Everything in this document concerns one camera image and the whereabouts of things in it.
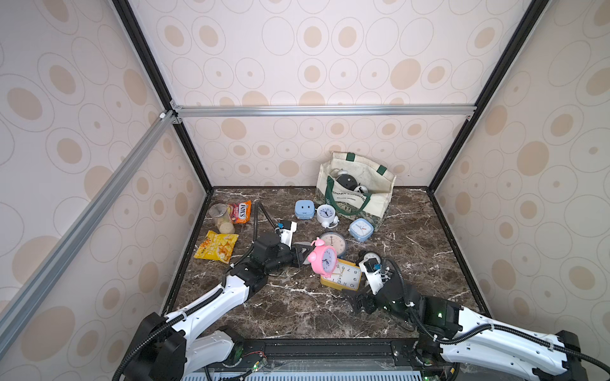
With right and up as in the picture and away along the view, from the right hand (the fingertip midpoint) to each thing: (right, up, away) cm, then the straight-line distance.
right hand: (360, 281), depth 73 cm
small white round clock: (-8, +19, +32) cm, 39 cm away
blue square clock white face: (+6, +14, +27) cm, 31 cm away
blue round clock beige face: (-5, +10, +24) cm, 27 cm away
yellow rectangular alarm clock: (-2, -2, +14) cm, 14 cm away
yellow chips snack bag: (-53, +7, +21) cm, 57 cm away
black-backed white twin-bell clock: (+1, +35, +33) cm, 49 cm away
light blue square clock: (-18, +22, +34) cm, 45 cm away
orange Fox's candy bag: (-47, +21, +33) cm, 61 cm away
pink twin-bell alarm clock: (-11, +6, +5) cm, 14 cm away
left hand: (-13, +9, +3) cm, 16 cm away
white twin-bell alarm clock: (+8, +31, +32) cm, 46 cm away
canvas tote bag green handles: (+14, +35, +27) cm, 46 cm away
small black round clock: (+7, +5, +19) cm, 21 cm away
